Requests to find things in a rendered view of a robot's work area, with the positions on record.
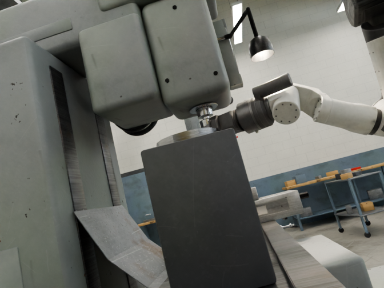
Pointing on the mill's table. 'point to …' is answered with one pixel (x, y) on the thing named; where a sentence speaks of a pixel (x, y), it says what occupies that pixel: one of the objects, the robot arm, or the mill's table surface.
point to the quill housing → (186, 55)
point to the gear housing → (149, 3)
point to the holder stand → (206, 212)
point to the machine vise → (279, 206)
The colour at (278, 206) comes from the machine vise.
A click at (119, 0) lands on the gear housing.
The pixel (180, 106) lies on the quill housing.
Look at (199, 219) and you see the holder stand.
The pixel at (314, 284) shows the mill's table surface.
